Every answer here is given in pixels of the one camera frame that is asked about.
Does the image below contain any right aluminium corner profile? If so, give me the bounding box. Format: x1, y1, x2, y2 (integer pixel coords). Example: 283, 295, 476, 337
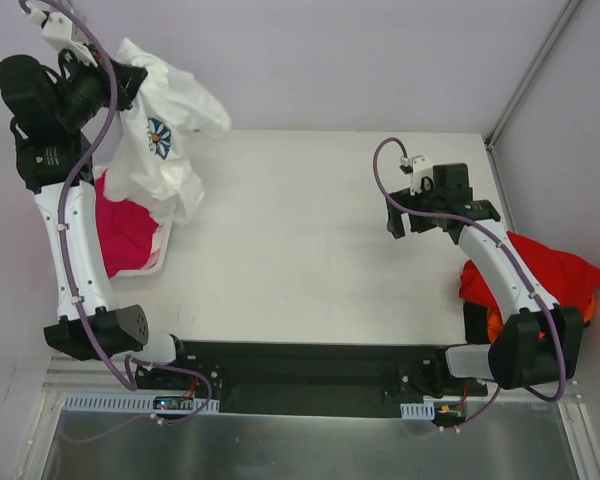
485, 0, 585, 152

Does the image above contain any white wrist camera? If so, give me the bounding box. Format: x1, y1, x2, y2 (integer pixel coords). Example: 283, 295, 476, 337
27, 6, 97, 66
400, 155, 433, 196

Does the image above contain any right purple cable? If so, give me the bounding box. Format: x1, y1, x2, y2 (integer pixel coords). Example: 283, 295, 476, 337
372, 137, 566, 439

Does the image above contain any right grey cable duct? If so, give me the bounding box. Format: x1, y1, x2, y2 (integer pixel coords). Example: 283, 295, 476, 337
400, 401, 436, 421

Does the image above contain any aluminium front rail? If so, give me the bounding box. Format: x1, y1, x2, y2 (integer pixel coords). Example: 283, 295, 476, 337
42, 353, 126, 391

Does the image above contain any orange folded t-shirt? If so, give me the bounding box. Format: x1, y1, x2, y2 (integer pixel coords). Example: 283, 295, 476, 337
485, 294, 599, 346

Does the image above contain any magenta t-shirt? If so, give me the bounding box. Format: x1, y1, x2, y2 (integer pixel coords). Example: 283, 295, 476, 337
95, 169, 162, 279

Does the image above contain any left grey cable duct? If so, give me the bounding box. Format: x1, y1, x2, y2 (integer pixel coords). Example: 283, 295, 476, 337
64, 393, 220, 415

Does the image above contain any red folded t-shirt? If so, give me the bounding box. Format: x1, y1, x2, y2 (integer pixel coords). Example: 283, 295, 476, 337
459, 232, 600, 323

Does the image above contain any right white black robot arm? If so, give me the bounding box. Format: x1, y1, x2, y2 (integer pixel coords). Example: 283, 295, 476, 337
386, 156, 584, 398

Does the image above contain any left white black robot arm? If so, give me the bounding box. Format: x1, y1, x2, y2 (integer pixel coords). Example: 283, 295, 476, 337
0, 50, 192, 389

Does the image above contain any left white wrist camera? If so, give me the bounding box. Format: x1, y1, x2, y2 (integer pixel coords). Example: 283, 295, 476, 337
27, 6, 97, 66

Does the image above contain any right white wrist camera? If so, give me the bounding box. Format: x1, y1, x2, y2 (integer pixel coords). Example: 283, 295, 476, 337
400, 155, 433, 196

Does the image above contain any white laundry basket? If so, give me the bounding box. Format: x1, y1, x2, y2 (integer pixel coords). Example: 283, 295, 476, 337
92, 164, 174, 281

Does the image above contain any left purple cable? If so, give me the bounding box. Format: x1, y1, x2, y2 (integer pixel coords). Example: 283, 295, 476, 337
19, 0, 211, 444

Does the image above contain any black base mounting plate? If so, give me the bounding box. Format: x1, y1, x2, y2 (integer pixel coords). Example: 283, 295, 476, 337
136, 341, 487, 418

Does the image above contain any white daisy print t-shirt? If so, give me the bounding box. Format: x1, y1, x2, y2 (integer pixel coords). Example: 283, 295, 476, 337
105, 38, 231, 225

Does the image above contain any black folded garment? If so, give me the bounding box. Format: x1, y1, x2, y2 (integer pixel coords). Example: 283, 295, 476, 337
463, 302, 503, 345

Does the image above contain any grey cable duct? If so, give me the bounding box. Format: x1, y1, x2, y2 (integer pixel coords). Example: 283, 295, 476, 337
64, 393, 220, 415
400, 401, 436, 421

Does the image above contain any purple cable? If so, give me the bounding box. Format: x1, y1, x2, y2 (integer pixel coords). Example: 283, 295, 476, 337
372, 137, 566, 439
19, 0, 211, 444

